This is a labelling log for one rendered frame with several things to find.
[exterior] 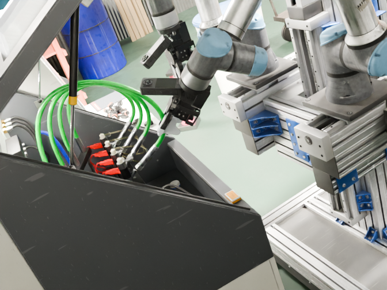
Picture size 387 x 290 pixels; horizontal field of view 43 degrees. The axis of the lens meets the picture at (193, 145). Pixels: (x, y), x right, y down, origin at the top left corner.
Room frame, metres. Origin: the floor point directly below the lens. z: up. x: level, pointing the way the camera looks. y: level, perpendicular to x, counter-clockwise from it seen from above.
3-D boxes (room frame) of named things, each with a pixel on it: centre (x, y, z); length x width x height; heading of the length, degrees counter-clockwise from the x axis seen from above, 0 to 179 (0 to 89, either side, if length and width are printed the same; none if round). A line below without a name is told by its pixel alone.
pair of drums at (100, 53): (6.65, 0.78, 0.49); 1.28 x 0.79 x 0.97; 20
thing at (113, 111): (2.12, 0.27, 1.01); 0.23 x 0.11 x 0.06; 14
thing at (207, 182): (1.42, 0.00, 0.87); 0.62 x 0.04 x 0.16; 14
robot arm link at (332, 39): (1.41, -0.54, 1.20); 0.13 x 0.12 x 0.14; 16
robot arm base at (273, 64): (1.88, -0.37, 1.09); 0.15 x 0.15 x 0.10
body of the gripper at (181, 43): (1.49, -0.06, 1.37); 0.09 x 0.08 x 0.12; 104
